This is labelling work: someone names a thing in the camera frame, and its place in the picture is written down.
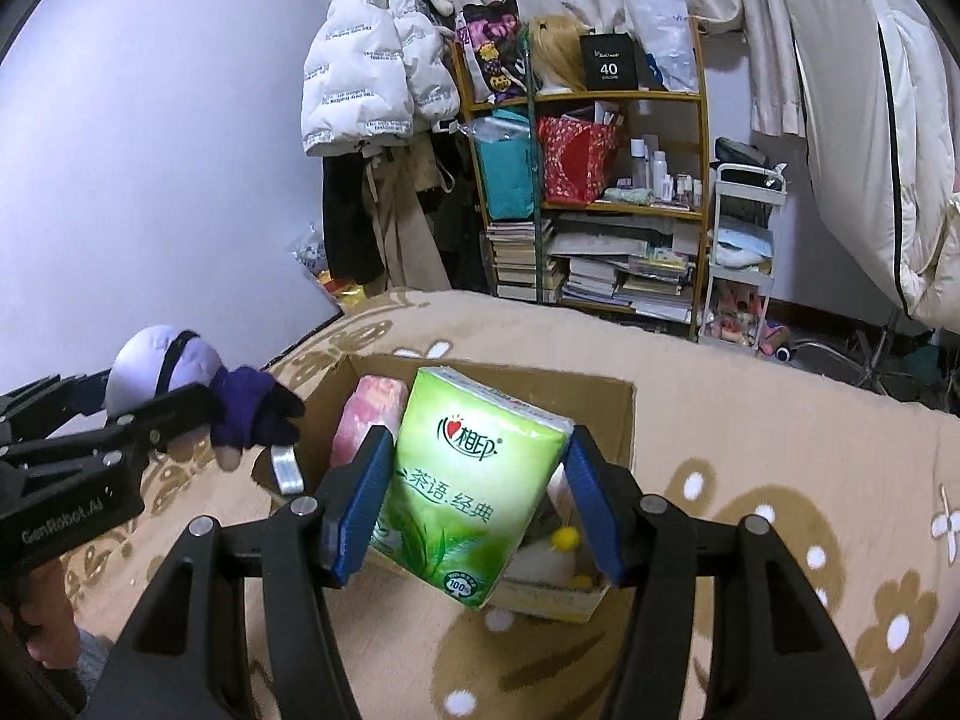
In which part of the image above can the person's left hand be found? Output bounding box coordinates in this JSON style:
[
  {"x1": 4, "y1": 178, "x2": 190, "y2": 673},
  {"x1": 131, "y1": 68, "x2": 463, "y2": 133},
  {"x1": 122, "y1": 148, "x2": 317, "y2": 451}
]
[{"x1": 18, "y1": 559, "x2": 80, "y2": 670}]

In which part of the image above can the white puffer jacket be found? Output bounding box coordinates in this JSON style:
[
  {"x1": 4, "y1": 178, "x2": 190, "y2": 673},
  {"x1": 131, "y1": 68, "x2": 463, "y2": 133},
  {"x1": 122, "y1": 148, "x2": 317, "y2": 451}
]
[{"x1": 301, "y1": 0, "x2": 460, "y2": 158}]

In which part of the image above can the blonde wig head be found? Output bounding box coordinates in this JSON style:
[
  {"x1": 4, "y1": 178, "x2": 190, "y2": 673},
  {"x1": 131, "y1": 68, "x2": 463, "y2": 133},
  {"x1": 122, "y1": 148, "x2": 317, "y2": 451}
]
[{"x1": 527, "y1": 15, "x2": 587, "y2": 94}]

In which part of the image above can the stack of books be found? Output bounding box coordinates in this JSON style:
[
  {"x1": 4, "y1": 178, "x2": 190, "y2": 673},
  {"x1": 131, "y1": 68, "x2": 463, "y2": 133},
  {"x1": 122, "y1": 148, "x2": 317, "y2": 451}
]
[{"x1": 487, "y1": 220, "x2": 565, "y2": 302}]

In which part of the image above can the teal gift bag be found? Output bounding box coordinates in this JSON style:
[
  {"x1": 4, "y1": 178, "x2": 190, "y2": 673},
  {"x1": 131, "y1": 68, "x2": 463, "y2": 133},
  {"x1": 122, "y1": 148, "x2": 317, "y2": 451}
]
[{"x1": 473, "y1": 110, "x2": 534, "y2": 221}]

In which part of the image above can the plastic bag of snacks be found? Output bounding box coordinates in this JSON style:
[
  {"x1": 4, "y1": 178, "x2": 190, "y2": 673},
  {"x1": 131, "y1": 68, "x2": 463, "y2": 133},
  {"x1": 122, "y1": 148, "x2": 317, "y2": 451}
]
[{"x1": 288, "y1": 224, "x2": 368, "y2": 312}]

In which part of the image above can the pink towel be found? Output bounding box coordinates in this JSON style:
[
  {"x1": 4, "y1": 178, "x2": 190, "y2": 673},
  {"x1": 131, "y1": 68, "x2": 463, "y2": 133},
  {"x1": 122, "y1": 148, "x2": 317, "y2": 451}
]
[{"x1": 329, "y1": 376, "x2": 409, "y2": 468}]

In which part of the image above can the green tissue pack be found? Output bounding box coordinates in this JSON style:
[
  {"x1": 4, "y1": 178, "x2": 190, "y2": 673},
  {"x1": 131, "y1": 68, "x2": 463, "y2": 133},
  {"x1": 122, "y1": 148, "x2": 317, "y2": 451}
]
[{"x1": 371, "y1": 366, "x2": 574, "y2": 610}]

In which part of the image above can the wooden bookshelf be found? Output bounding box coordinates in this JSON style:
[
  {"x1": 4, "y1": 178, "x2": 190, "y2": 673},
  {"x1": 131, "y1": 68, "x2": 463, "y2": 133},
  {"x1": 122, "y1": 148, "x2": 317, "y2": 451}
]
[{"x1": 454, "y1": 18, "x2": 709, "y2": 332}]

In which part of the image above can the cream hanging garment cover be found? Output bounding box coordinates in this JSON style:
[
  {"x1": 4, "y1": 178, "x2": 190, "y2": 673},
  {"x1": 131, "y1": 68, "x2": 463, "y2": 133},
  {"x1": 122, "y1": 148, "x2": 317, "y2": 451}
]
[{"x1": 784, "y1": 0, "x2": 958, "y2": 332}]

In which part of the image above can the red gift bag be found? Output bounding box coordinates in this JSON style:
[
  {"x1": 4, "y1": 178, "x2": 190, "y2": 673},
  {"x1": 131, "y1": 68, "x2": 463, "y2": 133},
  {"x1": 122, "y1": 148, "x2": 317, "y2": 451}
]
[{"x1": 537, "y1": 117, "x2": 620, "y2": 206}]

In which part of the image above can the black box with 40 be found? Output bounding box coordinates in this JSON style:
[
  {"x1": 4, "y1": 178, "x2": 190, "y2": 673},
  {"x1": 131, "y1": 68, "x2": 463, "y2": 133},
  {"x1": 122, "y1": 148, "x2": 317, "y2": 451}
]
[{"x1": 579, "y1": 32, "x2": 640, "y2": 91}]

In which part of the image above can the brown cardboard box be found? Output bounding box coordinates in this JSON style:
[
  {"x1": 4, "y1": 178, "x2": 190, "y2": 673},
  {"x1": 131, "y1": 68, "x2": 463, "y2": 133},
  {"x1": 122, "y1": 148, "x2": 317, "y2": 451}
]
[{"x1": 295, "y1": 355, "x2": 635, "y2": 624}]

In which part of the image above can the white utility cart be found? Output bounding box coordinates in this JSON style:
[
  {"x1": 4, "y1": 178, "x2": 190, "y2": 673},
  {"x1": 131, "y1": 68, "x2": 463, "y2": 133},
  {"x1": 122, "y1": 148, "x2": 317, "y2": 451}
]
[{"x1": 698, "y1": 163, "x2": 788, "y2": 356}]

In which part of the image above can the lavender purple plush doll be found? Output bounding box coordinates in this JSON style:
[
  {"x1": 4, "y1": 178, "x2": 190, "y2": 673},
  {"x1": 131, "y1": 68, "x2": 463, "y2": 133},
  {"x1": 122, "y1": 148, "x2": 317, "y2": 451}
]
[{"x1": 104, "y1": 325, "x2": 304, "y2": 472}]

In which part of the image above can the white yellow duck plush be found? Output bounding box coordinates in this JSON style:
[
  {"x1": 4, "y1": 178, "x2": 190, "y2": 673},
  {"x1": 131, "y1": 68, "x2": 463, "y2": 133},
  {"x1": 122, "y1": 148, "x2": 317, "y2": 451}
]
[{"x1": 505, "y1": 525, "x2": 601, "y2": 592}]

